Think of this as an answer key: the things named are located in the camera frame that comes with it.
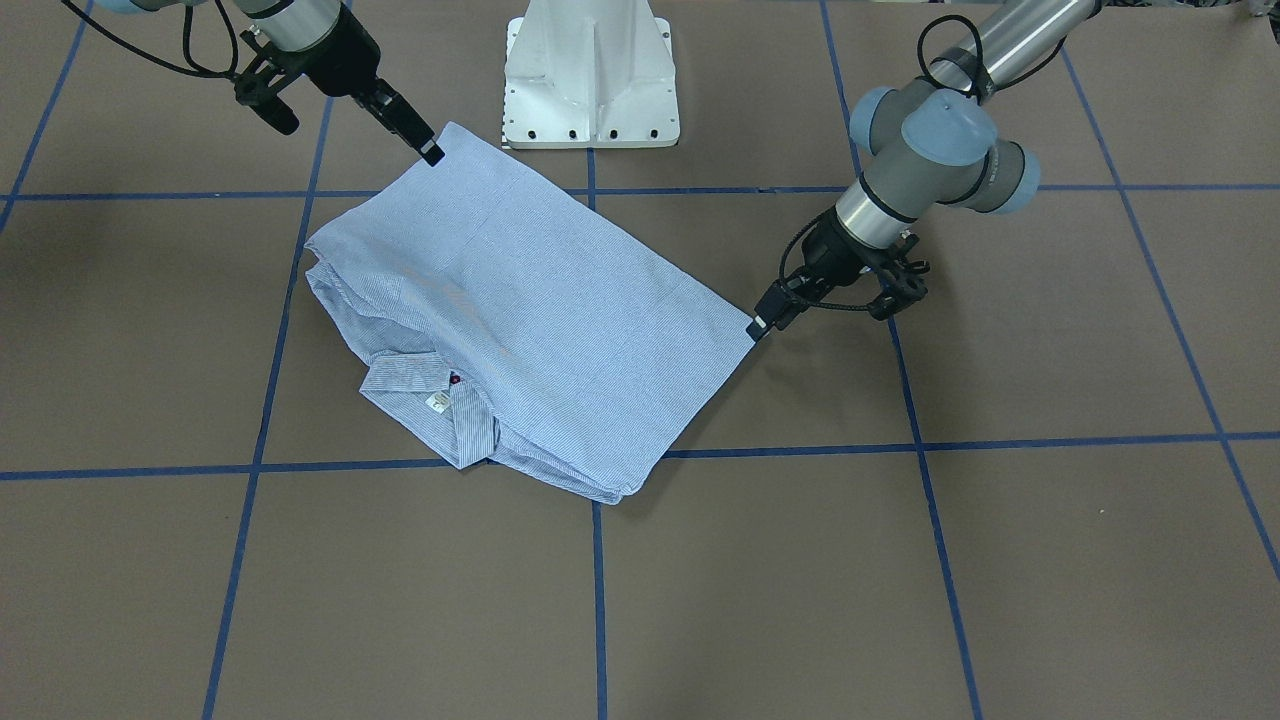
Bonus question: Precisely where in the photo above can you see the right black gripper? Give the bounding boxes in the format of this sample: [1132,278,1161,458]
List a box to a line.
[262,10,445,167]

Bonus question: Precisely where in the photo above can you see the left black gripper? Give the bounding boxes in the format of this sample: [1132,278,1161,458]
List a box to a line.
[754,208,901,341]

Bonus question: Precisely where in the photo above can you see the light blue striped shirt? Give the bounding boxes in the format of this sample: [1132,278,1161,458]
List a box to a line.
[306,123,753,505]

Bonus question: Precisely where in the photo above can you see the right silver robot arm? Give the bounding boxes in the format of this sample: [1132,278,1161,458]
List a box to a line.
[63,1,445,167]

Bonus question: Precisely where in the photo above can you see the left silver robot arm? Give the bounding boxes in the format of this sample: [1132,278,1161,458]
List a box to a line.
[748,1,1103,340]

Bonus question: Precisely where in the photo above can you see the brown paper table cover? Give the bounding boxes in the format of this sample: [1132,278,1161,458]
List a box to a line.
[3,1,1277,719]

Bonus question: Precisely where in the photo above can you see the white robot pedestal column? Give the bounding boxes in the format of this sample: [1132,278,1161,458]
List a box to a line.
[502,1,682,150]

